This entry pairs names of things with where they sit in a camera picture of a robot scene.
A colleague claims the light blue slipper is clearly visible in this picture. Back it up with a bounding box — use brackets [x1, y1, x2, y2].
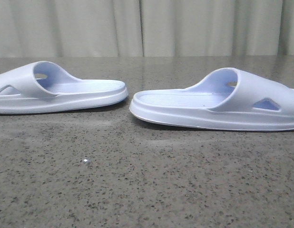
[129, 67, 294, 131]
[0, 61, 128, 114]

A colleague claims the pale grey-green backdrop curtain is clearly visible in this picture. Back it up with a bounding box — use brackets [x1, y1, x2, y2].
[0, 0, 294, 57]

